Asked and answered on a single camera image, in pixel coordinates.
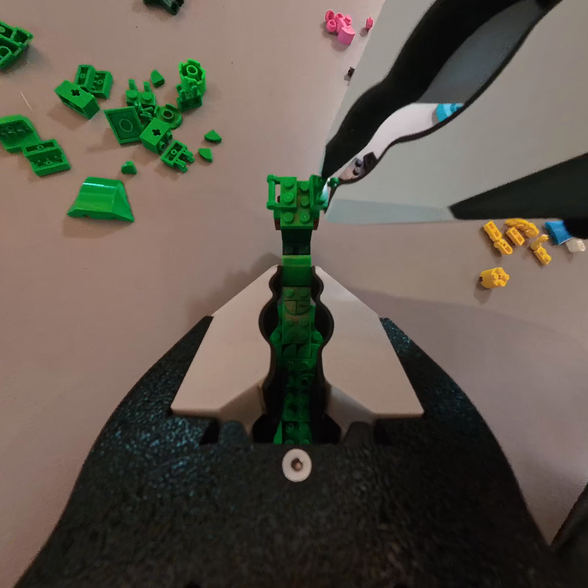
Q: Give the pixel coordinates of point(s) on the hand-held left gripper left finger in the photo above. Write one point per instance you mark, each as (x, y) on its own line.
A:
(220, 367)

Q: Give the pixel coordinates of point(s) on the large green curved slope brick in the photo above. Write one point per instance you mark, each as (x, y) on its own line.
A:
(99, 200)

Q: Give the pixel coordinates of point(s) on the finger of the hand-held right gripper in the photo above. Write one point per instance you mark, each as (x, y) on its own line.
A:
(372, 59)
(505, 138)

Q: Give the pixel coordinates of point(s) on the blue slope brick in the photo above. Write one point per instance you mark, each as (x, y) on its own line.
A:
(556, 232)

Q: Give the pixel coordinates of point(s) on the small dark grey clip brick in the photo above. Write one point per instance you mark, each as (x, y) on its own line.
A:
(360, 166)

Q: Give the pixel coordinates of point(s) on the pile of yellow bricks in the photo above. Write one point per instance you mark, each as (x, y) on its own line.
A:
(514, 235)

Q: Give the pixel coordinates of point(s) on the clear white brick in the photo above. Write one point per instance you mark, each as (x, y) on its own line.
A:
(575, 246)

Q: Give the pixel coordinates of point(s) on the pile of loose green bricks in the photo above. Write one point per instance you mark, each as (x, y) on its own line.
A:
(73, 94)

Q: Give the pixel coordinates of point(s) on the cluster of dark green bricks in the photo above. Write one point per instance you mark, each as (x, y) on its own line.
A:
(165, 4)

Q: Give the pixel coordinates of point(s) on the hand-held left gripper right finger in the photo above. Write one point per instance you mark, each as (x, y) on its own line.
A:
(367, 367)

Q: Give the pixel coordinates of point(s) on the light blue brick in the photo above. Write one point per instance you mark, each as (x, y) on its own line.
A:
(446, 111)

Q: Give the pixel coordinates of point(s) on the cluster of small pink bricks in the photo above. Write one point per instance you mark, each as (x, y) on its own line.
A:
(345, 36)

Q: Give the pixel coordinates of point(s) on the yellow round brick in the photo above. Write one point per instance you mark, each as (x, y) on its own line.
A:
(494, 278)

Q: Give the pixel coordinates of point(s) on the green brick tree model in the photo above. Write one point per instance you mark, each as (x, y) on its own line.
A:
(294, 202)

